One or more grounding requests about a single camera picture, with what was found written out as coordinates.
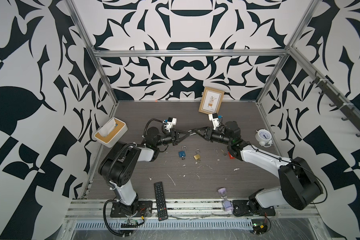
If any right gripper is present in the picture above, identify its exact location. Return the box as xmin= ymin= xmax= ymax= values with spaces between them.
xmin=194 ymin=128 xmax=233 ymax=148

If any brass padlock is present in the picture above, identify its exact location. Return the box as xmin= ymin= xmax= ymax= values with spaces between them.
xmin=194 ymin=149 xmax=201 ymax=163

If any black padlock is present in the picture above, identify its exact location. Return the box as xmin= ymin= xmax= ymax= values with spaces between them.
xmin=188 ymin=130 xmax=196 ymax=136

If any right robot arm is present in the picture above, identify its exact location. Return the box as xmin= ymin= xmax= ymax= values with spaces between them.
xmin=190 ymin=121 xmax=327 ymax=217

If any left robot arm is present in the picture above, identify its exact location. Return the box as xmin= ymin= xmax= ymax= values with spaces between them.
xmin=98 ymin=127 xmax=195 ymax=217

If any blue padlock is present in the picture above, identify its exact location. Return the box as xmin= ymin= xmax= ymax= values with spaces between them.
xmin=178 ymin=146 xmax=188 ymax=160

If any white alarm clock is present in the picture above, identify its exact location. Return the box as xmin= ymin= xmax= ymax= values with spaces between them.
xmin=255 ymin=129 xmax=273 ymax=148

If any black remote control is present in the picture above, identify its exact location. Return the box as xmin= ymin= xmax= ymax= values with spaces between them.
xmin=154 ymin=182 xmax=168 ymax=222

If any purple hourglass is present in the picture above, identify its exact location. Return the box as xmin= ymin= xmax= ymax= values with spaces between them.
xmin=217 ymin=188 xmax=234 ymax=213

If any left circuit board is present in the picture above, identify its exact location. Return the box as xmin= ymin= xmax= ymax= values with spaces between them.
xmin=120 ymin=217 xmax=145 ymax=228

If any circuit board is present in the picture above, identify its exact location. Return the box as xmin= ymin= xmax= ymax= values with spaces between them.
xmin=120 ymin=217 xmax=145 ymax=228
xmin=251 ymin=221 xmax=272 ymax=235

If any right circuit board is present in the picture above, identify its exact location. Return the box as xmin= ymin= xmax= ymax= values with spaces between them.
xmin=251 ymin=221 xmax=272 ymax=235

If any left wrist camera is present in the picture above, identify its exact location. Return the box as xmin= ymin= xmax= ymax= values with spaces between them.
xmin=164 ymin=117 xmax=177 ymax=132

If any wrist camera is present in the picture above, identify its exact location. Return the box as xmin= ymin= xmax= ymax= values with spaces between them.
xmin=208 ymin=113 xmax=221 ymax=131
xmin=164 ymin=117 xmax=177 ymax=132

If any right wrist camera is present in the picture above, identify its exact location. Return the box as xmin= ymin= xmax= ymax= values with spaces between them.
xmin=208 ymin=113 xmax=221 ymax=131

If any wooden picture frame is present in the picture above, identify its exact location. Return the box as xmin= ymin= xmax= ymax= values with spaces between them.
xmin=199 ymin=87 xmax=225 ymax=114

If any white cable duct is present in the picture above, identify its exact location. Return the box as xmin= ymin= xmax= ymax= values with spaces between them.
xmin=75 ymin=219 xmax=253 ymax=231

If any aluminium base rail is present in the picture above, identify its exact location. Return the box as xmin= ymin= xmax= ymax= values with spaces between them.
xmin=65 ymin=199 xmax=320 ymax=220

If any wall hook rail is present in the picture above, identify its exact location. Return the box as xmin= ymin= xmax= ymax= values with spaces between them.
xmin=310 ymin=71 xmax=360 ymax=138

